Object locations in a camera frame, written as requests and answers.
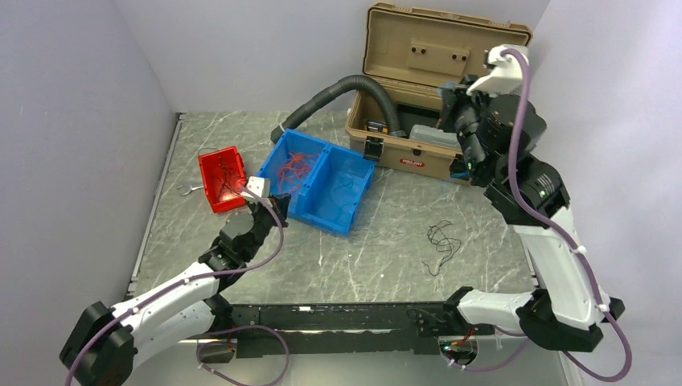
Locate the grey corrugated hose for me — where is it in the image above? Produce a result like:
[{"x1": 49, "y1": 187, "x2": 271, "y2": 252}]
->
[{"x1": 269, "y1": 73, "x2": 401, "y2": 146}]

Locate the grey plastic organizer case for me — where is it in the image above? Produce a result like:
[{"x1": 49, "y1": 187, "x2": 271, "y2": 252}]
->
[{"x1": 409, "y1": 125, "x2": 461, "y2": 150}]

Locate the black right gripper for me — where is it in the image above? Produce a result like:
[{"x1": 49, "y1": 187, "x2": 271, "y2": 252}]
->
[{"x1": 434, "y1": 73, "x2": 504, "y2": 179}]

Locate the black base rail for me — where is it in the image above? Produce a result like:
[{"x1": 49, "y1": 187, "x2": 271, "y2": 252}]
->
[{"x1": 200, "y1": 302, "x2": 492, "y2": 359}]

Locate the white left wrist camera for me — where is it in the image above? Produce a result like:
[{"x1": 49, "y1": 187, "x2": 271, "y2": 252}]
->
[{"x1": 240, "y1": 176, "x2": 270, "y2": 203}]

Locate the orange cable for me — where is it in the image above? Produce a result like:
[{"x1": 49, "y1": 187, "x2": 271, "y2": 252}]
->
[{"x1": 277, "y1": 150, "x2": 321, "y2": 198}]

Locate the tan plastic toolbox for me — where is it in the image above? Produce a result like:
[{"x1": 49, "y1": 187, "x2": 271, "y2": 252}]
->
[{"x1": 345, "y1": 2, "x2": 532, "y2": 183}]

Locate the black tray in toolbox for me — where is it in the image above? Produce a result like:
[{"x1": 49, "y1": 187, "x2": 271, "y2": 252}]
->
[{"x1": 396, "y1": 103, "x2": 440, "y2": 133}]

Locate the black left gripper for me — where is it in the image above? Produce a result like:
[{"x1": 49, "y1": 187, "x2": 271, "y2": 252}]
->
[{"x1": 243, "y1": 191, "x2": 291, "y2": 261}]

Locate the red plastic bin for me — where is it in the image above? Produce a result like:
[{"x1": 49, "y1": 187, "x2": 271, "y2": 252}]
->
[{"x1": 198, "y1": 146, "x2": 247, "y2": 213}]

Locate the blue two-compartment plastic bin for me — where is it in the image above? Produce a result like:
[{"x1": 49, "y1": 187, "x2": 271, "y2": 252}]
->
[{"x1": 257, "y1": 129, "x2": 376, "y2": 236}]

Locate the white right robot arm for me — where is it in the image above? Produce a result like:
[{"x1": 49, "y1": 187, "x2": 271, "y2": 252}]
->
[{"x1": 438, "y1": 76, "x2": 625, "y2": 352}]

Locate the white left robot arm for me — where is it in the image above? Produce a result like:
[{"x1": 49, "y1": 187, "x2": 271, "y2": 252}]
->
[{"x1": 59, "y1": 193, "x2": 291, "y2": 385}]

